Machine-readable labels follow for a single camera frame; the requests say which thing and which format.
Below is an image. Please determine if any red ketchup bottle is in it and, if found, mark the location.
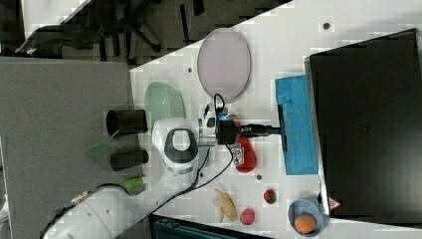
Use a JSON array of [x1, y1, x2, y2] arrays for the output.
[[226, 114, 258, 174]]

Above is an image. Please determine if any green plastic colander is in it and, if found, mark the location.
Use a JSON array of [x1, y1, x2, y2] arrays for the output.
[[144, 82, 185, 130]]

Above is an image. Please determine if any large black cup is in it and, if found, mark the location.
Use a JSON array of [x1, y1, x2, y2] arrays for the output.
[[105, 110, 148, 136]]

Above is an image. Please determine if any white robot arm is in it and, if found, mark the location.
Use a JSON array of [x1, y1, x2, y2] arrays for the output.
[[40, 104, 281, 239]]

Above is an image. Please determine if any black toaster oven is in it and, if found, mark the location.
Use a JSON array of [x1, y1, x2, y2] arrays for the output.
[[274, 28, 422, 225]]

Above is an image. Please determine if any pink toy strawberry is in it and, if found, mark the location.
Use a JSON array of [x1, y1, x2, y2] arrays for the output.
[[240, 207, 256, 225]]

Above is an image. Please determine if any peeled toy banana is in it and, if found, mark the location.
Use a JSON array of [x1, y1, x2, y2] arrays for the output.
[[213, 188, 237, 222]]

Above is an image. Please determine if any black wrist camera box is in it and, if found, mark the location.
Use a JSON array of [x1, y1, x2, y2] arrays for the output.
[[216, 107, 228, 120]]

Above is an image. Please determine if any small black cup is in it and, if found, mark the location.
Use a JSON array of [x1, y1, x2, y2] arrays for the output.
[[109, 149, 149, 171]]

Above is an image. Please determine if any lilac round plate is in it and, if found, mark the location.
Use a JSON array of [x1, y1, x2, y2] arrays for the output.
[[197, 28, 251, 103]]

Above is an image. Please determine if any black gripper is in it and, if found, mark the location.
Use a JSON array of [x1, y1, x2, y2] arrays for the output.
[[216, 119, 272, 144]]

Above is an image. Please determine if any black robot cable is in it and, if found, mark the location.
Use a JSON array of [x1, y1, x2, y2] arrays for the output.
[[145, 93, 235, 217]]

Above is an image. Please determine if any blue bowl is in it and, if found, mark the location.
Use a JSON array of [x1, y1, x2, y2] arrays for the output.
[[288, 198, 328, 238]]

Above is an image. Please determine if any orange toy fruit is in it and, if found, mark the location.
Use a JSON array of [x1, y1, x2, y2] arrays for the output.
[[295, 215, 317, 234]]

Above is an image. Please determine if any green toy pepper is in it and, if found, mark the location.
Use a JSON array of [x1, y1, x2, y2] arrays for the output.
[[123, 176, 144, 193]]

